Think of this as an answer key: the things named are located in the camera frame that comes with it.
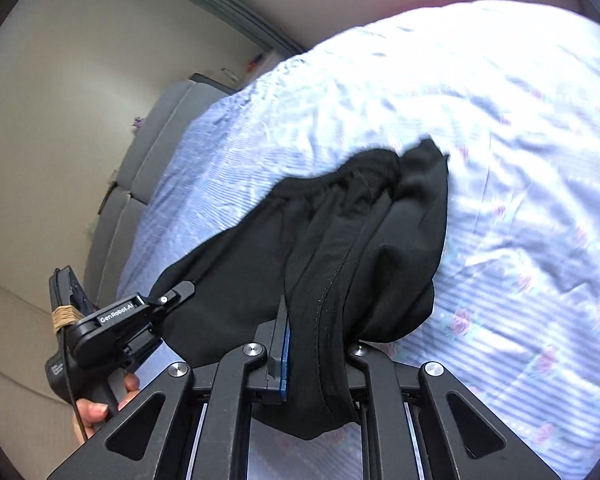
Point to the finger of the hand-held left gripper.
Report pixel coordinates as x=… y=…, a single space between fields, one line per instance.
x=145 y=355
x=177 y=292

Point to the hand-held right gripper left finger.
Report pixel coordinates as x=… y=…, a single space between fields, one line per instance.
x=285 y=370

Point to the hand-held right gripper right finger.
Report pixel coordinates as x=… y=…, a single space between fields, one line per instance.
x=375 y=375

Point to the black pants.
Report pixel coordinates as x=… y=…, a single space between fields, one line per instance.
x=230 y=285

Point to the person's left hand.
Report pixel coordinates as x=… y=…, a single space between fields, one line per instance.
x=92 y=412

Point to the beige slatted wardrobe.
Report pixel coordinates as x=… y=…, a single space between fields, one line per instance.
x=15 y=335

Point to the grey padded headboard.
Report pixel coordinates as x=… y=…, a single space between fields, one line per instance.
x=150 y=150

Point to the small purple toy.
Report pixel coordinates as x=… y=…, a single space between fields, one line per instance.
x=138 y=123

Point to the bed with blue sheet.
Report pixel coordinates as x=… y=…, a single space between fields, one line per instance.
x=480 y=110

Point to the grey-green curtain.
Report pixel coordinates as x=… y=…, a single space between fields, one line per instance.
x=240 y=5

